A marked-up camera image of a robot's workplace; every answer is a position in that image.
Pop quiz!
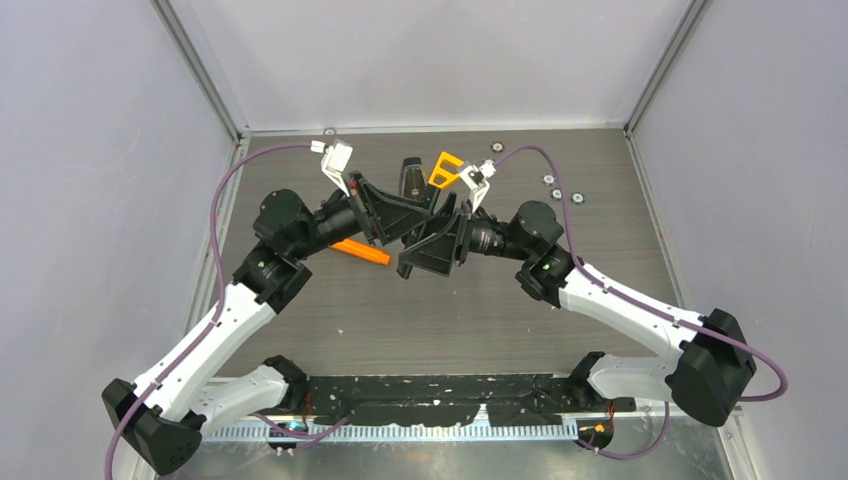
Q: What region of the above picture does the yellow triangular plastic part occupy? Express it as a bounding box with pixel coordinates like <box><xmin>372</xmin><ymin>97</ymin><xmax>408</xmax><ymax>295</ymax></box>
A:
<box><xmin>427</xmin><ymin>152</ymin><xmax>464</xmax><ymax>190</ymax></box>

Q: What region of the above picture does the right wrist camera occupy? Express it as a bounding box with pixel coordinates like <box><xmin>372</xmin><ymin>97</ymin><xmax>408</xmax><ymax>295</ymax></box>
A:
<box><xmin>459</xmin><ymin>159</ymin><xmax>497</xmax><ymax>213</ymax></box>

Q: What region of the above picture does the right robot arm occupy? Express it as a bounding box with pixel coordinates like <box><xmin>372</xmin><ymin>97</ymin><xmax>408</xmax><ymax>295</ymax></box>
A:
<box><xmin>399</xmin><ymin>201</ymin><xmax>756</xmax><ymax>427</ymax></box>

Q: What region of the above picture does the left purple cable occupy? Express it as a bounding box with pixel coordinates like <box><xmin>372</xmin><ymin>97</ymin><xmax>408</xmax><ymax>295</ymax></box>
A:
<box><xmin>102</xmin><ymin>140</ymin><xmax>327</xmax><ymax>480</ymax></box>

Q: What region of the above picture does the orange marker pen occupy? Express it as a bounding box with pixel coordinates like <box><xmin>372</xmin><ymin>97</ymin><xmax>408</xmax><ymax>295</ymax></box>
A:
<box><xmin>331</xmin><ymin>239</ymin><xmax>391</xmax><ymax>266</ymax></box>

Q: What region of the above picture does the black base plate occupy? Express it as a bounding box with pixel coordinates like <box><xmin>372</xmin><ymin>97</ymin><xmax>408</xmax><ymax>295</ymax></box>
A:
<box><xmin>282</xmin><ymin>373</ymin><xmax>636</xmax><ymax>427</ymax></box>

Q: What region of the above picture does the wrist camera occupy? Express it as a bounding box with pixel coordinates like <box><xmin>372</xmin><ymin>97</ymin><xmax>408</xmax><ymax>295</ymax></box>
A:
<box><xmin>459</xmin><ymin>159</ymin><xmax>497</xmax><ymax>213</ymax></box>
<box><xmin>309</xmin><ymin>139</ymin><xmax>353</xmax><ymax>197</ymax></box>

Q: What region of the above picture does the black metronome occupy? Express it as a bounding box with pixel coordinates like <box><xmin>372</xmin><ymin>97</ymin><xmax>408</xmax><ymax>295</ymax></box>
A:
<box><xmin>399</xmin><ymin>157</ymin><xmax>438</xmax><ymax>209</ymax></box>

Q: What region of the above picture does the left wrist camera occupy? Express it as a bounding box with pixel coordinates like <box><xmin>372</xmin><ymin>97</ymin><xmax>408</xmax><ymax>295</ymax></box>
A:
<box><xmin>309</xmin><ymin>139</ymin><xmax>353</xmax><ymax>197</ymax></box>

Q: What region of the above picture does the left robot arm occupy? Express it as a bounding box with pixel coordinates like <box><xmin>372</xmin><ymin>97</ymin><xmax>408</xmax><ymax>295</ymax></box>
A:
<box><xmin>101</xmin><ymin>172</ymin><xmax>433</xmax><ymax>476</ymax></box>

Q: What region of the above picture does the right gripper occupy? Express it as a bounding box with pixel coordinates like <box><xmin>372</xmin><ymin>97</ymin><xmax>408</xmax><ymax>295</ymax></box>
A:
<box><xmin>399</xmin><ymin>193</ymin><xmax>533</xmax><ymax>277</ymax></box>

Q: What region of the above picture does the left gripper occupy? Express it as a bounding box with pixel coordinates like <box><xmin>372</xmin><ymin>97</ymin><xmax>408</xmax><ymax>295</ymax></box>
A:
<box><xmin>290</xmin><ymin>170</ymin><xmax>430</xmax><ymax>261</ymax></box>

